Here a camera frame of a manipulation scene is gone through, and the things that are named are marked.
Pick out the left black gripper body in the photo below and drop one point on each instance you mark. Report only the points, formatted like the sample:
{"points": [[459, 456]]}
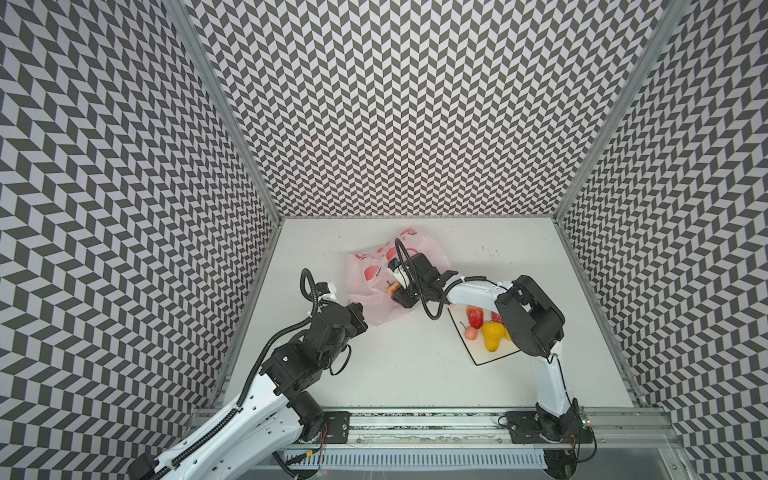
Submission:
{"points": [[355, 327]]}

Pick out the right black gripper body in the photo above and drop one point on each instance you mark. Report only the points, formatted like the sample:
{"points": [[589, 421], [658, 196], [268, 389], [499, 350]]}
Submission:
{"points": [[405, 292]]}

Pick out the pink plastic bag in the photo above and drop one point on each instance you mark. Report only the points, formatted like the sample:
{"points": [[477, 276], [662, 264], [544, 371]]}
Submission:
{"points": [[368, 276]]}

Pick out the red fake strawberry fruit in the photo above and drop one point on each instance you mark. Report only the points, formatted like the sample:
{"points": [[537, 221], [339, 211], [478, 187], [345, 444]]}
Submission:
{"points": [[496, 317]]}

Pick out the yellow fake pear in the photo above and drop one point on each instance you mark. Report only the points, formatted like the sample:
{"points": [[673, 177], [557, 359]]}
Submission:
{"points": [[493, 333]]}

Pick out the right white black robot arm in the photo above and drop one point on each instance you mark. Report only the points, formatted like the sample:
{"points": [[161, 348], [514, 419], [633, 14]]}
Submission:
{"points": [[535, 326]]}

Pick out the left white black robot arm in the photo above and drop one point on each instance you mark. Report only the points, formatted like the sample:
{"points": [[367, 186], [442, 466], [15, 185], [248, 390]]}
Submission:
{"points": [[274, 408]]}

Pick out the white square mat black border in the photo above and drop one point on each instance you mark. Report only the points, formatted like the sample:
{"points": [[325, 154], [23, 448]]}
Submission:
{"points": [[476, 349]]}

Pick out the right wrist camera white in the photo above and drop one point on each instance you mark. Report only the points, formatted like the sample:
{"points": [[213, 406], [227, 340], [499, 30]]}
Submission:
{"points": [[401, 276]]}

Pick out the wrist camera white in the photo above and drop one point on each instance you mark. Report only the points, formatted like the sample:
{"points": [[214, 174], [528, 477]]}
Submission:
{"points": [[401, 276], [326, 291]]}

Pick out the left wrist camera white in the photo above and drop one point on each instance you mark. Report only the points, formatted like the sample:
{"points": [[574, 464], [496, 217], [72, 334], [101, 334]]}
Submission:
{"points": [[326, 291]]}

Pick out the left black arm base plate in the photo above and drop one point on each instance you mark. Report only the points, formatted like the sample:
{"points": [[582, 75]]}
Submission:
{"points": [[332, 427]]}

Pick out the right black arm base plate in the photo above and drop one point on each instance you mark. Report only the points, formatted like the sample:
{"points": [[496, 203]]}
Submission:
{"points": [[533, 427]]}

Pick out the aluminium rail frame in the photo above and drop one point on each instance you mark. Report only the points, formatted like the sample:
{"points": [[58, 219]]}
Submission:
{"points": [[630, 443]]}

